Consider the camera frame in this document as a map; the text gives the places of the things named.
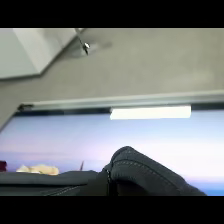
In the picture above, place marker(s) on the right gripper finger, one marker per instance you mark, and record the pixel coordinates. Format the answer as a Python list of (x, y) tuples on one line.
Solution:
[(99, 186)]

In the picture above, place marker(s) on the dark blue jeans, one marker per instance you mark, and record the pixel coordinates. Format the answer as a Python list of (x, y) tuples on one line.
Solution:
[(143, 170)]

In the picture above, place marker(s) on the pale yellow garment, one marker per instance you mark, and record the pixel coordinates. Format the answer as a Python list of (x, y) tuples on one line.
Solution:
[(40, 169)]

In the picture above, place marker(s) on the dark red garment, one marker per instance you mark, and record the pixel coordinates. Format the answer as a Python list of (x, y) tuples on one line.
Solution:
[(2, 166)]

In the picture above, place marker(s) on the silver frame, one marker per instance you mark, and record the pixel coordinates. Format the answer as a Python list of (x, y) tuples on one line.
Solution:
[(133, 100)]

